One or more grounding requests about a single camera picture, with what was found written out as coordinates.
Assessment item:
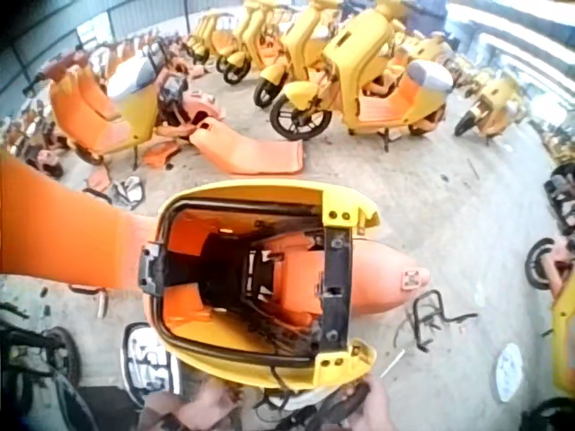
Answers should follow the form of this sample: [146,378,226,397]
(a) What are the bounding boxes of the person's right hand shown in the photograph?
[340,374,406,431]

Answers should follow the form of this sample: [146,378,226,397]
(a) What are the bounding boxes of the small orange plastic piece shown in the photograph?
[84,164,111,193]

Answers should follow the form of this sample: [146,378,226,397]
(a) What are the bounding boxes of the yellow scooter body panel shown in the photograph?
[550,286,575,399]

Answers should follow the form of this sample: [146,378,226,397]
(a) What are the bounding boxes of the orange yellow scooter with seat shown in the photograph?
[24,48,228,172]

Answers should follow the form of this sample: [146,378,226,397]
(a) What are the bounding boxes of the white round disc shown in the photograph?
[495,342,525,403]

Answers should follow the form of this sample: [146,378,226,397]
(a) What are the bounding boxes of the person's left hand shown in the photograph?
[137,383,247,431]

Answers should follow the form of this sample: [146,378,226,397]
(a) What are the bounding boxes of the black cable bundle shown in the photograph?
[251,365,332,431]

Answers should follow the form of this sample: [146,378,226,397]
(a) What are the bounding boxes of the orange scooter floor panel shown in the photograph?
[188,118,306,176]

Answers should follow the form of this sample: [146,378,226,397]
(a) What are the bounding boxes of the black scooter frame with wheel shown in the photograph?
[0,303,98,431]

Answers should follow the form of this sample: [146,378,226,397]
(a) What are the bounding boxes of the yellow scooter with grey seat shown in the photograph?
[268,0,456,145]

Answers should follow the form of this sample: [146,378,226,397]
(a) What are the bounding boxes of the black scooter parts heap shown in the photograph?
[542,162,575,235]

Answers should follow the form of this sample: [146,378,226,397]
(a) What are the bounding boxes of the small yellow scooter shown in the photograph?
[453,74,527,145]

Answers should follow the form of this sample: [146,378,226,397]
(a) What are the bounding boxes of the small white black scooter part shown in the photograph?
[110,175,147,211]

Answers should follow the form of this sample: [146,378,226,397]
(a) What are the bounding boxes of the row of yellow scooters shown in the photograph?
[182,0,345,109]

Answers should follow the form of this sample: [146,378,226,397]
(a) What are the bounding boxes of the large white black scooter part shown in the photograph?
[119,321,181,408]

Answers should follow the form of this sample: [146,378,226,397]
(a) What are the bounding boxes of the white stick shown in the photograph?
[379,348,406,379]

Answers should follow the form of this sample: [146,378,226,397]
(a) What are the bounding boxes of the orange broken panel piece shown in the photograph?
[142,142,177,171]

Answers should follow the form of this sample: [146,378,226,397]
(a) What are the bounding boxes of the yellow scooter with open compartment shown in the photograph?
[0,148,432,392]

